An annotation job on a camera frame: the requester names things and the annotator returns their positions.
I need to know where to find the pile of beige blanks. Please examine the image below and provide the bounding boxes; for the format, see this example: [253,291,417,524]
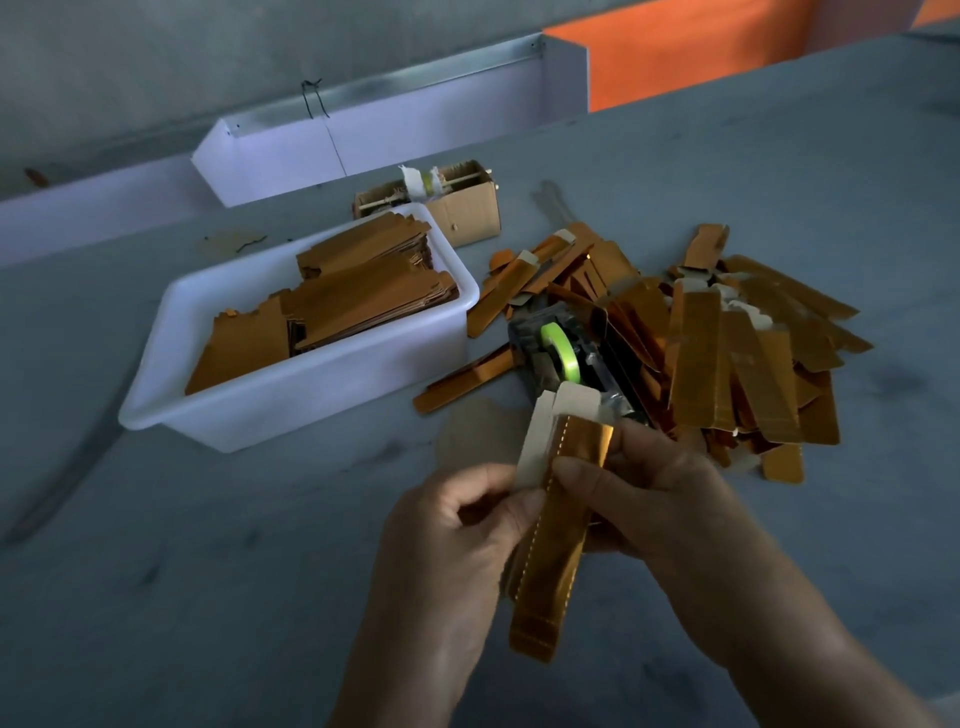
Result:
[435,397,527,474]

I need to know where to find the pile of gold boxes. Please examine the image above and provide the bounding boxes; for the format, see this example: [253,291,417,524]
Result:
[466,222,875,485]

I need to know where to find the person's left forearm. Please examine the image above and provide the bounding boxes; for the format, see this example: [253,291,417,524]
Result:
[330,672,467,728]

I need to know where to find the long white tray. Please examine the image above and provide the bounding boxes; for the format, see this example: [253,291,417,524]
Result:
[190,33,590,209]
[0,154,219,269]

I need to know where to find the small cardboard box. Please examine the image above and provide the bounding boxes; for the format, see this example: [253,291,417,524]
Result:
[354,159,503,248]

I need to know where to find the person's left hand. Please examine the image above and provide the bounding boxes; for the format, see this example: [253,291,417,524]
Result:
[367,462,549,707]

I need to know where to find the orange tray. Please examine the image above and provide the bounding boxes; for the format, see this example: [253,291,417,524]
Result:
[543,0,960,114]

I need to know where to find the white plastic bin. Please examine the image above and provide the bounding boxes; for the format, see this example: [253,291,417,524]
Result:
[118,202,482,455]

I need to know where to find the black tape dispenser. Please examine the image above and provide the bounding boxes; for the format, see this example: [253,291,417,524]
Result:
[507,304,632,429]

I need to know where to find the green tape roll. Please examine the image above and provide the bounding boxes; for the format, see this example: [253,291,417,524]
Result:
[540,319,579,387]

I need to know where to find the person's right hand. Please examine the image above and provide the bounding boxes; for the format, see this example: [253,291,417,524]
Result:
[552,424,830,665]

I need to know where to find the person's right forearm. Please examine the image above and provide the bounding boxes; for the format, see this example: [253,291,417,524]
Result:
[727,592,947,728]

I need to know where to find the gold cartons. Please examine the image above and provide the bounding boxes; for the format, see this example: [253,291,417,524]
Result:
[184,211,461,396]

